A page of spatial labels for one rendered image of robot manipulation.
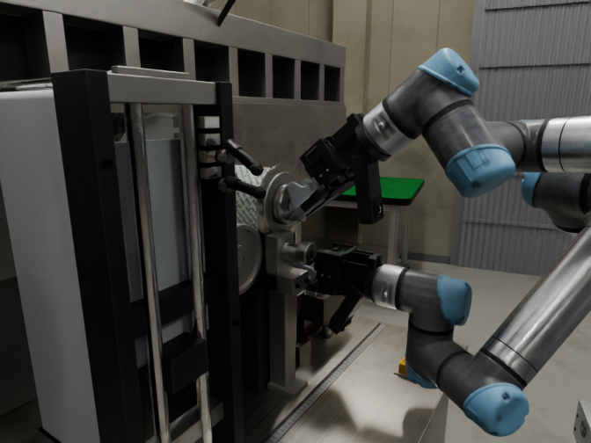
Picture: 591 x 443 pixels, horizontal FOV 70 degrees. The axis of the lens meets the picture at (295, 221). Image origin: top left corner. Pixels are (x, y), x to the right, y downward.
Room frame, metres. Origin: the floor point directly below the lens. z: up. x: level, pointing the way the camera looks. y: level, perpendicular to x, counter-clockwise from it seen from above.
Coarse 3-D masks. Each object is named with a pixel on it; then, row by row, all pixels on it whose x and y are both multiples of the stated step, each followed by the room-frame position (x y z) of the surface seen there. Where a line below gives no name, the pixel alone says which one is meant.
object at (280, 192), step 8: (280, 192) 0.73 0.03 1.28; (272, 200) 0.73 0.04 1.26; (280, 200) 0.72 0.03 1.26; (288, 200) 0.74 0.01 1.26; (272, 208) 0.72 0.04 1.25; (280, 208) 0.72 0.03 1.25; (288, 208) 0.74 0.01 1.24; (280, 216) 0.72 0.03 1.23; (288, 216) 0.74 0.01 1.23; (288, 224) 0.74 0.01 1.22
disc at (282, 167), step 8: (272, 168) 0.73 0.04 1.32; (280, 168) 0.75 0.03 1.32; (288, 168) 0.77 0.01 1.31; (272, 176) 0.73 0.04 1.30; (296, 176) 0.79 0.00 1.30; (264, 184) 0.71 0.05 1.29; (256, 200) 0.70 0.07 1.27; (256, 208) 0.70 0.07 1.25; (256, 216) 0.70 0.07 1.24; (264, 216) 0.71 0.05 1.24; (264, 224) 0.71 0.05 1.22; (280, 224) 0.75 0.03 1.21; (296, 224) 0.79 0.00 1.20; (264, 232) 0.71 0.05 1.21; (272, 232) 0.73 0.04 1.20
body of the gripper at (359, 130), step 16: (352, 128) 0.66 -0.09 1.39; (320, 144) 0.67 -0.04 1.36; (336, 144) 0.68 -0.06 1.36; (352, 144) 0.67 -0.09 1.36; (368, 144) 0.63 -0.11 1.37; (304, 160) 0.69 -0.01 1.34; (320, 160) 0.68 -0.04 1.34; (336, 160) 0.66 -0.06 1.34; (384, 160) 0.65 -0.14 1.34; (320, 176) 0.68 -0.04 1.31; (336, 176) 0.66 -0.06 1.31; (352, 176) 0.66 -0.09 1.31; (336, 192) 0.68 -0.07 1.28
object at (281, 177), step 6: (282, 174) 0.75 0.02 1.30; (288, 174) 0.77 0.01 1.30; (276, 180) 0.74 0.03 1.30; (282, 180) 0.75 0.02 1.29; (288, 180) 0.77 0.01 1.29; (294, 180) 0.78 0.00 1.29; (270, 186) 0.72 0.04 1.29; (276, 186) 0.74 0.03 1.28; (270, 192) 0.72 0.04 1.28; (270, 198) 0.72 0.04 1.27; (264, 204) 0.71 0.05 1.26; (270, 204) 0.72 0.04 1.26; (264, 210) 0.71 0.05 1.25; (270, 210) 0.72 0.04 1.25; (270, 216) 0.72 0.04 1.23; (270, 222) 0.72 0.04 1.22; (270, 228) 0.72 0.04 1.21; (276, 228) 0.73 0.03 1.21; (282, 228) 0.75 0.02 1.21; (288, 228) 0.77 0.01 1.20
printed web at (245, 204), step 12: (120, 120) 0.54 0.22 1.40; (120, 132) 0.51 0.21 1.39; (240, 168) 0.79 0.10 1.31; (264, 168) 0.77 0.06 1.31; (252, 180) 0.74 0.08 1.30; (240, 192) 0.74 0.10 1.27; (240, 204) 0.73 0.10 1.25; (252, 204) 0.71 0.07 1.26; (240, 216) 0.73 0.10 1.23; (252, 216) 0.72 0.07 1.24
